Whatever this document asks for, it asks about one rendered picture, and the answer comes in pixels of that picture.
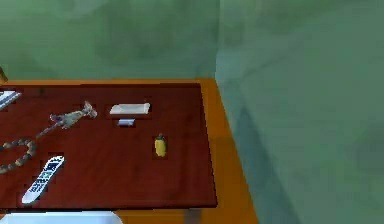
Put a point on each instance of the small yellow bottle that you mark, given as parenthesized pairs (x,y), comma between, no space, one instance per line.
(160,146)

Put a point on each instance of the white flat box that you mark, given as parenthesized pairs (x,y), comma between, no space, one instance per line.
(130,108)

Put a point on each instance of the dark red wooden table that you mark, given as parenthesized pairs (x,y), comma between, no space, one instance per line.
(133,166)

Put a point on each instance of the white remote control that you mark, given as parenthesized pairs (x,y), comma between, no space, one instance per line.
(42,180)

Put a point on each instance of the white rounded object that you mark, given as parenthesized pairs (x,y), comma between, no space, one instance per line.
(60,218)

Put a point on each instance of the white striped flat object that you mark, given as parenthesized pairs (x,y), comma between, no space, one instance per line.
(7,97)

